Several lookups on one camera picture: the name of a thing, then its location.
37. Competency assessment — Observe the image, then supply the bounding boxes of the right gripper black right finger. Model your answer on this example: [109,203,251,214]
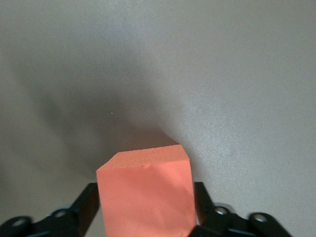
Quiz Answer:
[190,182,293,237]

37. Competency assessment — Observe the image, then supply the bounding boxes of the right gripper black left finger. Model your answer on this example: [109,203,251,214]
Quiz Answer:
[0,182,101,237]

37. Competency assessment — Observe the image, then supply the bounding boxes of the orange foam cube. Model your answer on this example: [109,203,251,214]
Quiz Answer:
[95,144,198,237]

